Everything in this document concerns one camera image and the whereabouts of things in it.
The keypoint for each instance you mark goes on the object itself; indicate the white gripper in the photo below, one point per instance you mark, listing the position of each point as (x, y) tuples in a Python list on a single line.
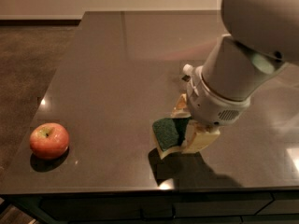
[(215, 105)]

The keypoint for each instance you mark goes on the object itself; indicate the green and yellow sponge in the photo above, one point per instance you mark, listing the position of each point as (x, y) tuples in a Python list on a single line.
[(169, 135)]

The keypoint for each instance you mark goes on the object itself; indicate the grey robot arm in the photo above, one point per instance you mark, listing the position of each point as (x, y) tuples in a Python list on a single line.
[(262, 38)]

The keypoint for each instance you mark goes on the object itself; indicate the red apple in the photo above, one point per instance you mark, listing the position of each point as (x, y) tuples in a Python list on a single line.
[(49, 141)]

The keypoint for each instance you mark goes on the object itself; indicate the clear plastic water bottle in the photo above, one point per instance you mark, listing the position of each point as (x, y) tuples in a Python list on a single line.
[(187, 71)]

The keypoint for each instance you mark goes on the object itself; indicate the dark cabinet drawers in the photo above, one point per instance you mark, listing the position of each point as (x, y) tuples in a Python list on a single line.
[(161, 207)]

